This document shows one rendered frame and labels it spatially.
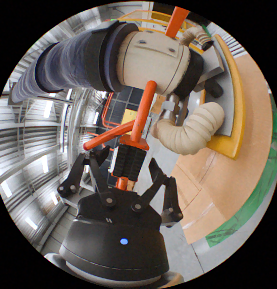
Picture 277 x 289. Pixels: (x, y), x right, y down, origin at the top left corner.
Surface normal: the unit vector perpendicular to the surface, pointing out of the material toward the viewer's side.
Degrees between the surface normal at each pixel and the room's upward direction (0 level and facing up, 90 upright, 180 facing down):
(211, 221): 0
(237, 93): 0
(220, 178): 0
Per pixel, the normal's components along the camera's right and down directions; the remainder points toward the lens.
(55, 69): 0.18, 0.86
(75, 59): -0.05, 0.81
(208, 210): -0.96, -0.27
